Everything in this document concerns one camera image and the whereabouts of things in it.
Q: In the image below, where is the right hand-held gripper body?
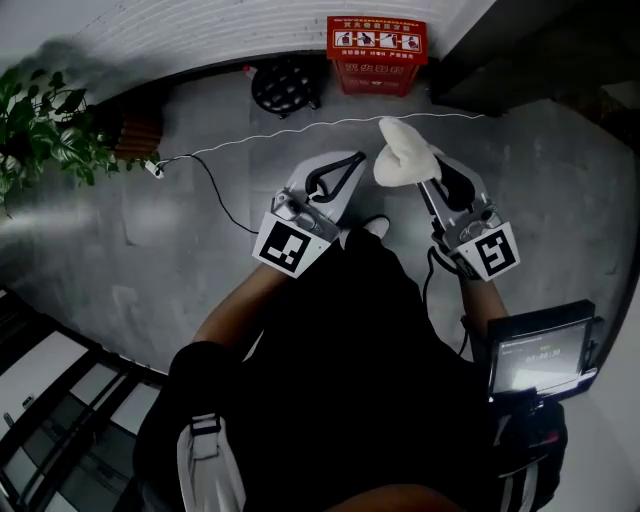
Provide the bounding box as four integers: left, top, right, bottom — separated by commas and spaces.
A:
429, 197, 521, 282

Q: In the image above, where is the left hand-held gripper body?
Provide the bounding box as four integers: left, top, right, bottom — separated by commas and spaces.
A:
251, 184, 351, 280

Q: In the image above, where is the white wiping cloth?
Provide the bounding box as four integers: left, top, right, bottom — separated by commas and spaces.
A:
373, 117, 444, 189

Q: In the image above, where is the red fire extinguisher box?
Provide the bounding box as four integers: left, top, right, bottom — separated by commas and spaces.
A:
326, 15, 430, 101

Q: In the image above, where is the person's right forearm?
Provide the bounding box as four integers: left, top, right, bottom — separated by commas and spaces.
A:
459, 277, 510, 351

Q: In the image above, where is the person's left forearm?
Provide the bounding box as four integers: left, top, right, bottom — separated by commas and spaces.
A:
192, 262, 291, 361

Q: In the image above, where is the white shoe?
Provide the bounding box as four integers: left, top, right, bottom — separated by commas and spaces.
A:
339, 214, 390, 247

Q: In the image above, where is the black tufted round stool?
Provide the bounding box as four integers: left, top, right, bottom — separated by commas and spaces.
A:
250, 57, 322, 120

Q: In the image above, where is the phone with timer screen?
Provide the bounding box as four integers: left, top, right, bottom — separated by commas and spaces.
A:
487, 299, 599, 401

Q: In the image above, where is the person's black clothing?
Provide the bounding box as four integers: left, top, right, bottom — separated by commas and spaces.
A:
132, 227, 501, 512

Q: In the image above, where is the brown ribbed plant pot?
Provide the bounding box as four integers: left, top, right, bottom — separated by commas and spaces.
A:
113, 112, 164, 161

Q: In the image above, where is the green leafy potted plant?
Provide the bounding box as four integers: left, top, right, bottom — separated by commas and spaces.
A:
0, 67, 161, 216

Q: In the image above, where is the black framed glass door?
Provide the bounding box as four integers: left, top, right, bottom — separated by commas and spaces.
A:
0, 284, 169, 512

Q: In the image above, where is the thin white floor cable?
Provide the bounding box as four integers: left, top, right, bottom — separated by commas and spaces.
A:
159, 112, 486, 164

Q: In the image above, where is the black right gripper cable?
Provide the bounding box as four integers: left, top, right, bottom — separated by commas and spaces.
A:
422, 244, 471, 359

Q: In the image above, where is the black floor cable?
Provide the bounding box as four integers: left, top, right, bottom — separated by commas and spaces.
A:
162, 153, 260, 235

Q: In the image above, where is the white shoulder strap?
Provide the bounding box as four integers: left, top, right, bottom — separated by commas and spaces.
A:
176, 413, 247, 512
499, 459, 540, 512

